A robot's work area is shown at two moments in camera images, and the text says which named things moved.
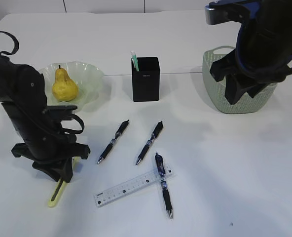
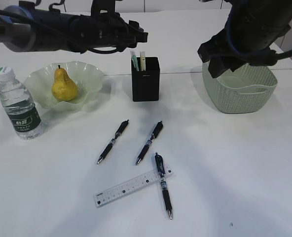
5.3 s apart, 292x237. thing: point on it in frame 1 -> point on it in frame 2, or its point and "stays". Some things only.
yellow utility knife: (61, 185) -> (143, 61)
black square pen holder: (146, 83) stays
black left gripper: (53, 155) -> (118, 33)
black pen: (120, 132) stays
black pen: (154, 135) stays
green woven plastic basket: (216, 90) stays
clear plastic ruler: (113, 194) stays
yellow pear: (64, 89) stays
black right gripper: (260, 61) -> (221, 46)
